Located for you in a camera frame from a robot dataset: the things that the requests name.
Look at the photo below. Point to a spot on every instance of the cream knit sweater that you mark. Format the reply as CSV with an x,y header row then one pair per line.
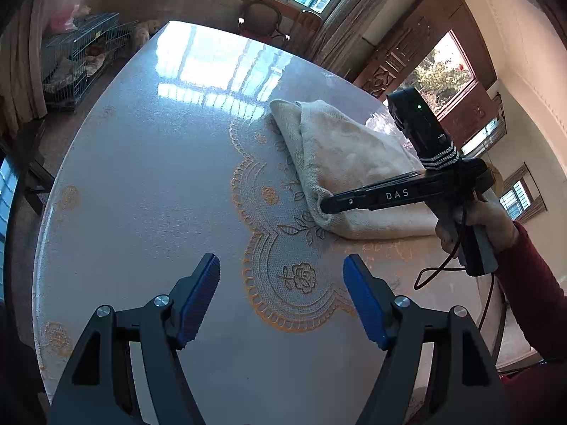
x,y
333,154

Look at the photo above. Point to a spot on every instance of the carved wooden door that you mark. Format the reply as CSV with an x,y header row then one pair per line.
x,y
437,47

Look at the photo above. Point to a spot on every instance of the pink plastic bag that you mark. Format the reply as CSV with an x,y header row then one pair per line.
x,y
61,15

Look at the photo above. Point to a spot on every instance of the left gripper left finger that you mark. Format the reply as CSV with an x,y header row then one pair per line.
x,y
98,383

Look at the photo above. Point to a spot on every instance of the beige side curtain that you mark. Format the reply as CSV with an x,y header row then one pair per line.
x,y
22,97

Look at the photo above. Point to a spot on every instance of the wire pet cage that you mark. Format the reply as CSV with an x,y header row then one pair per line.
x,y
72,62

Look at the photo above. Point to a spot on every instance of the round-back chair pink cushion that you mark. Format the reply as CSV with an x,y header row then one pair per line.
x,y
261,21

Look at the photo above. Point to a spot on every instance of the red sleeved right forearm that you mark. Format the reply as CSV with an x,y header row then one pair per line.
x,y
535,297

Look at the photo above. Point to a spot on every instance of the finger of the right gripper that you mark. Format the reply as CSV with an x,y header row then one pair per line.
x,y
391,189
334,206

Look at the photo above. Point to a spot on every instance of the right hand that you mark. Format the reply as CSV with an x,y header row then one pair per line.
x,y
488,213

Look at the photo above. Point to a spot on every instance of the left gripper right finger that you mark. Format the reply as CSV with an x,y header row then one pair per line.
x,y
437,368

